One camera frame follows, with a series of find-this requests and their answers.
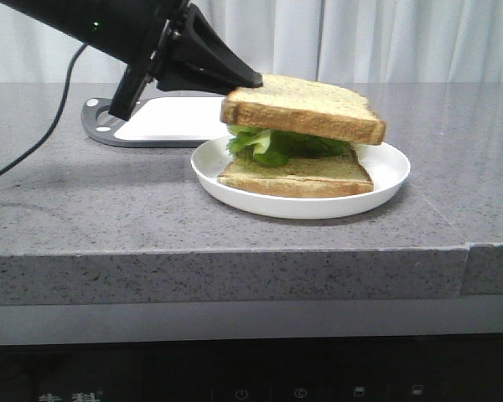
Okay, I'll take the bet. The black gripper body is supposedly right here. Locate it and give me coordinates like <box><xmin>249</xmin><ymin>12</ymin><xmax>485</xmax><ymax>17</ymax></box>
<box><xmin>108</xmin><ymin>1</ymin><xmax>190</xmax><ymax>121</ymax></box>

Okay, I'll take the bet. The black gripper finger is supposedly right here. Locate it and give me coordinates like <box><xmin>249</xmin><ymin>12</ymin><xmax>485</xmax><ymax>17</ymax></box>
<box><xmin>167</xmin><ymin>3</ymin><xmax>262</xmax><ymax>88</ymax></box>
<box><xmin>155</xmin><ymin>63</ymin><xmax>236</xmax><ymax>95</ymax></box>

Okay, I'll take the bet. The bread slice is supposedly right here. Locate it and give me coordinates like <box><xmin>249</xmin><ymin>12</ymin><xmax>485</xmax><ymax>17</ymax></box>
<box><xmin>220</xmin><ymin>74</ymin><xmax>386</xmax><ymax>145</ymax></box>
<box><xmin>217</xmin><ymin>144</ymin><xmax>374</xmax><ymax>198</ymax></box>

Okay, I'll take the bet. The green lettuce leaf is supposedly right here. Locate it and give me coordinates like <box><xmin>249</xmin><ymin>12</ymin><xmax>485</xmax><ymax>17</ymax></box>
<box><xmin>226</xmin><ymin>125</ymin><xmax>353</xmax><ymax>168</ymax></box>

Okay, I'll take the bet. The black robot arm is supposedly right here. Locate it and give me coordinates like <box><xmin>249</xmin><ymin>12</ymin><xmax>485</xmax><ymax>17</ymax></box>
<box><xmin>5</xmin><ymin>0</ymin><xmax>262</xmax><ymax>121</ymax></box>

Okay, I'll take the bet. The white grey cutting board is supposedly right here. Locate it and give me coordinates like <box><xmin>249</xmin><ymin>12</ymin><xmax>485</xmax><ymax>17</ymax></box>
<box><xmin>80</xmin><ymin>96</ymin><xmax>228</xmax><ymax>148</ymax></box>

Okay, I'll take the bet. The white curtain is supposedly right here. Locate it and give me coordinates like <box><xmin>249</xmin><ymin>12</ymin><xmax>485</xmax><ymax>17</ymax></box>
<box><xmin>0</xmin><ymin>1</ymin><xmax>503</xmax><ymax>83</ymax></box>

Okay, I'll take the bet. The white round plate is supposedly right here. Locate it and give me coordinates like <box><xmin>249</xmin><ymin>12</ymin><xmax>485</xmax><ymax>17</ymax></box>
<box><xmin>190</xmin><ymin>136</ymin><xmax>411</xmax><ymax>219</ymax></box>

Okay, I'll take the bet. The black appliance control panel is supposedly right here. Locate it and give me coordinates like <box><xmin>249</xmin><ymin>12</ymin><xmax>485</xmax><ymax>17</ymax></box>
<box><xmin>0</xmin><ymin>334</ymin><xmax>503</xmax><ymax>401</ymax></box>

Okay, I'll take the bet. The black cable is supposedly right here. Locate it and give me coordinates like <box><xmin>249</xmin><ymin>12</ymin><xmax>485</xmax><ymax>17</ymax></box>
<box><xmin>0</xmin><ymin>43</ymin><xmax>88</xmax><ymax>186</ymax></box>

